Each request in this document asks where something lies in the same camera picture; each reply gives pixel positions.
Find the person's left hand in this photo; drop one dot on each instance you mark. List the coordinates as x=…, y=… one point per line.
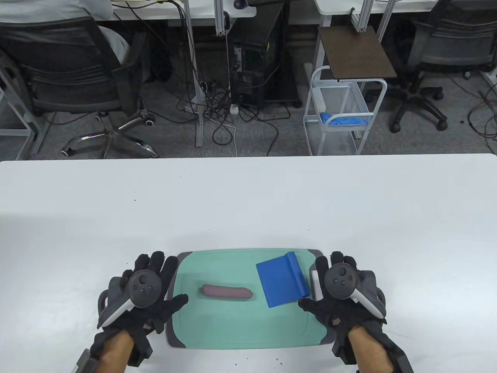
x=165, y=311

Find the person's right hand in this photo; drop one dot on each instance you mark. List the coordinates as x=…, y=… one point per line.
x=330, y=312

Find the blue plastic scraper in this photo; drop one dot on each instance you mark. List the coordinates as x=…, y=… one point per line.
x=279, y=279

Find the purple plasticine roll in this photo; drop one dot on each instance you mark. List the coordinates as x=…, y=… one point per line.
x=227, y=292

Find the person's left forearm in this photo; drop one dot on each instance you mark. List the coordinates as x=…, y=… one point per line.
x=112, y=353

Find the person's right forearm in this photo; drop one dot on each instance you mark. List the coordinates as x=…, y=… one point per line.
x=369, y=349

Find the grey left hand controller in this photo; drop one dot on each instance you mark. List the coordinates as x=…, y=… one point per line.
x=143, y=288

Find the grey hand controller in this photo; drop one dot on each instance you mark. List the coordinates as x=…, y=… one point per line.
x=143, y=288
x=341, y=281

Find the grey right hand controller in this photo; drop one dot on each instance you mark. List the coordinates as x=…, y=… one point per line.
x=341, y=281

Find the green cutting board grey rim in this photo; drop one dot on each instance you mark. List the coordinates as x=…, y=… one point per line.
x=217, y=322

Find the black right wrist box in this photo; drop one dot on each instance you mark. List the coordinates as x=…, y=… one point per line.
x=404, y=359

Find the black wrist box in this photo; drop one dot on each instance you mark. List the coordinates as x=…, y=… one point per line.
x=404, y=359
x=86, y=361

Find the black left wrist box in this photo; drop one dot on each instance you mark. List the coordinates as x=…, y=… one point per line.
x=86, y=361

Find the blue cloth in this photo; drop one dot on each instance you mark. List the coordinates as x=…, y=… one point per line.
x=341, y=120

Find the black office chair chrome base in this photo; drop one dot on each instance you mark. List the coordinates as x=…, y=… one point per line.
x=70, y=77

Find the dark brown board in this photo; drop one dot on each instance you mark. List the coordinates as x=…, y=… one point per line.
x=357, y=54

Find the black computer tower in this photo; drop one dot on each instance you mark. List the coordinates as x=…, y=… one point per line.
x=256, y=50

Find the black mesh office chair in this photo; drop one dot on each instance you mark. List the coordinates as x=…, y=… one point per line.
x=450, y=42

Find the black computer mouse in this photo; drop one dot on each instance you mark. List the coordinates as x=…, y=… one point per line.
x=240, y=3

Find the white metal desk frame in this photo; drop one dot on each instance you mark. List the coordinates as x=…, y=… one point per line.
x=15, y=132

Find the aluminium profile post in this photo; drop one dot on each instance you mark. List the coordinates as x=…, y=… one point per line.
x=363, y=17
x=386, y=21
x=222, y=19

